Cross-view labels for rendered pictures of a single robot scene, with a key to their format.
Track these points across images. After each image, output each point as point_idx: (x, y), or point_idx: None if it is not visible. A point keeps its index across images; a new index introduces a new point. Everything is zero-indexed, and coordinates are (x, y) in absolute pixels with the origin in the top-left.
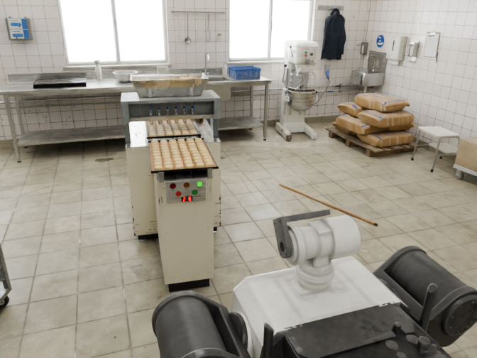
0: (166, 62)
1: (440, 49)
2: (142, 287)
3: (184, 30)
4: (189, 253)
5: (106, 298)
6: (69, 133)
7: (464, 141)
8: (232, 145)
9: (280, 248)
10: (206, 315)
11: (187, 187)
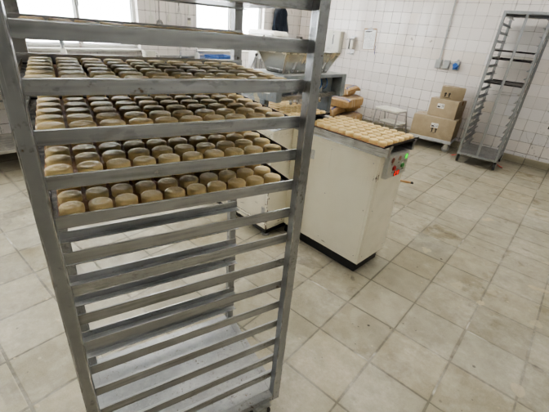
0: (136, 47)
1: (377, 42)
2: (326, 275)
3: (154, 10)
4: (377, 228)
5: (310, 295)
6: None
7: (417, 114)
8: None
9: None
10: None
11: (399, 161)
